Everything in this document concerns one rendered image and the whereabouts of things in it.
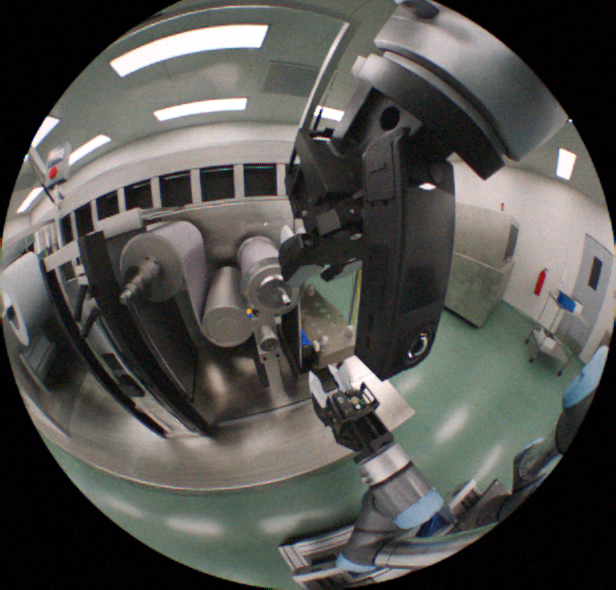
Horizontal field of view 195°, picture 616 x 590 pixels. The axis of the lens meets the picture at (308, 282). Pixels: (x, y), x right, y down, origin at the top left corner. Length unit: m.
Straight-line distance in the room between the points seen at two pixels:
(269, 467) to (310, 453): 0.11
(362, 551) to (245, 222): 0.89
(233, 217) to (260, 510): 1.60
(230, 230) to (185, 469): 0.76
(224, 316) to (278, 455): 0.38
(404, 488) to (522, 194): 4.61
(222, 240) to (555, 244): 4.78
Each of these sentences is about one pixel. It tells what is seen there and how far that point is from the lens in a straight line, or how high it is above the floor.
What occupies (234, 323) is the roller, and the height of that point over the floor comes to 1.18.
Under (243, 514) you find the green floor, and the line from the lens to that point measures 1.50.
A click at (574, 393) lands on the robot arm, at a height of 1.31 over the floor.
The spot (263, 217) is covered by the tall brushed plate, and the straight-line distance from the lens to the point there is 0.68.
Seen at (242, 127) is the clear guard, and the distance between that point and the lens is 0.70.
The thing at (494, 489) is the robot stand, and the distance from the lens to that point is 0.89.
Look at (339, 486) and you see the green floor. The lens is 1.45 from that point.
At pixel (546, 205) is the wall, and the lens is 4.63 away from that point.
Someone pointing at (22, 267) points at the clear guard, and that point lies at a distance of 1.00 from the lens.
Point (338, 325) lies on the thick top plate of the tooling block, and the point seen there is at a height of 1.03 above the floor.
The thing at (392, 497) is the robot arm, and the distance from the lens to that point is 0.32.
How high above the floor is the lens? 1.43
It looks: 26 degrees down
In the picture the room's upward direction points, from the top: straight up
